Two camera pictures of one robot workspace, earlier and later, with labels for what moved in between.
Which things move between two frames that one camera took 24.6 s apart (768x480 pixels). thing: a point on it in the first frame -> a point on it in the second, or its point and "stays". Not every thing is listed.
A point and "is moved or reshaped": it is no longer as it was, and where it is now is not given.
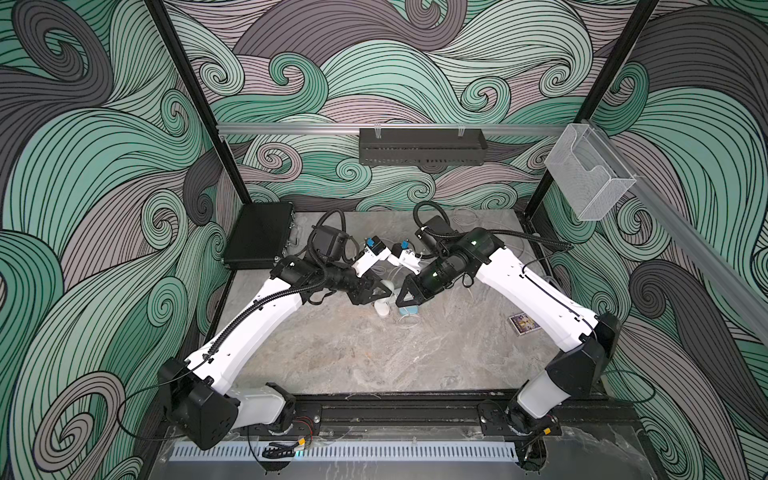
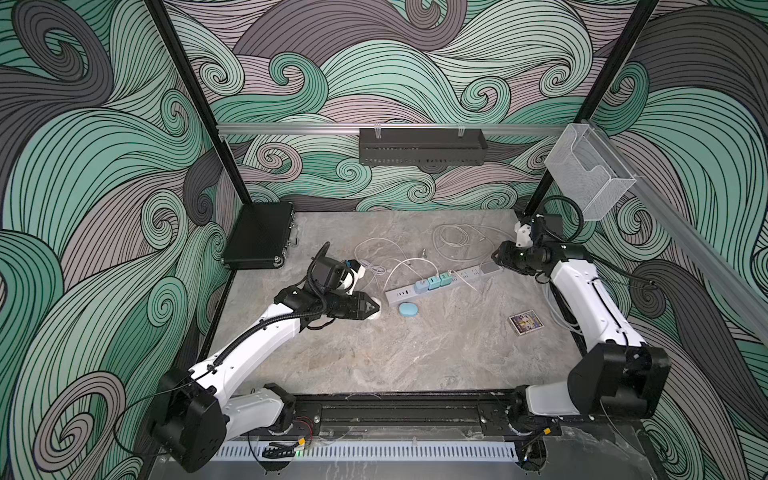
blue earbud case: x=410 y=310 stays
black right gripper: x=416 y=289 -> x=502 y=256
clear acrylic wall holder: x=588 y=173 stays
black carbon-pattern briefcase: x=259 y=235 stays
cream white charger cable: x=405 y=324 is moved or reshaped
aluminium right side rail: x=738 y=287 stays
